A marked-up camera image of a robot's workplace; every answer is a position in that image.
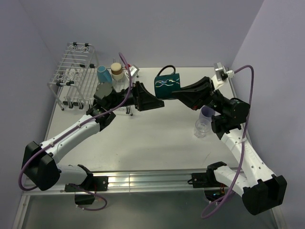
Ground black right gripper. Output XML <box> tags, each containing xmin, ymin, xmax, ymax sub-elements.
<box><xmin>171</xmin><ymin>76</ymin><xmax>229</xmax><ymax>115</ymax></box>

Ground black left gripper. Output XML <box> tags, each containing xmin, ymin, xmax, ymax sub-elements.
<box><xmin>107</xmin><ymin>81</ymin><xmax>164</xmax><ymax>112</ymax></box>

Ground dark green patterned mug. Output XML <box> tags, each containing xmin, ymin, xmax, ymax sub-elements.
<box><xmin>154</xmin><ymin>65</ymin><xmax>181</xmax><ymax>100</ymax></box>

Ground cream steel cup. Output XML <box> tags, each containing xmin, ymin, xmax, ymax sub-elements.
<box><xmin>110</xmin><ymin>62</ymin><xmax>124</xmax><ymax>81</ymax></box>

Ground blue ceramic mug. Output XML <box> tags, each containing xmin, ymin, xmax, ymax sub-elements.
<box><xmin>97</xmin><ymin>65</ymin><xmax>112</xmax><ymax>83</ymax></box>

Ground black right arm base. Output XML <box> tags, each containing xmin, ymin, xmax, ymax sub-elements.
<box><xmin>187</xmin><ymin>172</ymin><xmax>226</xmax><ymax>201</ymax></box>

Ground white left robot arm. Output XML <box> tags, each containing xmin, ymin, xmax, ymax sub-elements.
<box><xmin>18</xmin><ymin>82</ymin><xmax>164</xmax><ymax>191</ymax></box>

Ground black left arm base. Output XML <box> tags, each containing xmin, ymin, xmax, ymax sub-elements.
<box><xmin>60</xmin><ymin>165</ymin><xmax>108</xmax><ymax>211</ymax></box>

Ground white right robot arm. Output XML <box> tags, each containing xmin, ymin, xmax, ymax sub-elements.
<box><xmin>171</xmin><ymin>76</ymin><xmax>287</xmax><ymax>215</ymax></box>

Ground purple plastic cup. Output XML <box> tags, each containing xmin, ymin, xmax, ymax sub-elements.
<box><xmin>199</xmin><ymin>106</ymin><xmax>215</xmax><ymax>122</ymax></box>

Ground clear glass cup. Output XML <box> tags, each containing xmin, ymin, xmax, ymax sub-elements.
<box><xmin>194</xmin><ymin>118</ymin><xmax>211</xmax><ymax>138</ymax></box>

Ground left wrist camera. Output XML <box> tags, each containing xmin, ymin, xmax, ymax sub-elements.
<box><xmin>125</xmin><ymin>64</ymin><xmax>140</xmax><ymax>79</ymax></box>

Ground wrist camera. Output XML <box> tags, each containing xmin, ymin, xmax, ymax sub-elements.
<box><xmin>125</xmin><ymin>64</ymin><xmax>140</xmax><ymax>79</ymax></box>
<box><xmin>211</xmin><ymin>62</ymin><xmax>235</xmax><ymax>90</ymax></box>

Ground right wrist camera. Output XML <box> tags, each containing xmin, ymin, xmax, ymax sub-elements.
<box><xmin>211</xmin><ymin>62</ymin><xmax>235</xmax><ymax>90</ymax></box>

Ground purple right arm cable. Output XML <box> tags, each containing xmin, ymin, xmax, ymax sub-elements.
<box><xmin>201</xmin><ymin>64</ymin><xmax>254</xmax><ymax>219</ymax></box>

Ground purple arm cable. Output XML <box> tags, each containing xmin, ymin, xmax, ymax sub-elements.
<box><xmin>18</xmin><ymin>52</ymin><xmax>133</xmax><ymax>212</ymax></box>
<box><xmin>201</xmin><ymin>64</ymin><xmax>254</xmax><ymax>219</ymax></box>

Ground white wire dish rack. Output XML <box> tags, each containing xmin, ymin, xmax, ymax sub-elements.
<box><xmin>48</xmin><ymin>42</ymin><xmax>140</xmax><ymax>117</ymax></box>

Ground aluminium mounting rail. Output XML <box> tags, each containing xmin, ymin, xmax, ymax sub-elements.
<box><xmin>11</xmin><ymin>164</ymin><xmax>286</xmax><ymax>229</ymax></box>

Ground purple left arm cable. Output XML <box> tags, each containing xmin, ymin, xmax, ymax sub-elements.
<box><xmin>18</xmin><ymin>52</ymin><xmax>133</xmax><ymax>212</ymax></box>

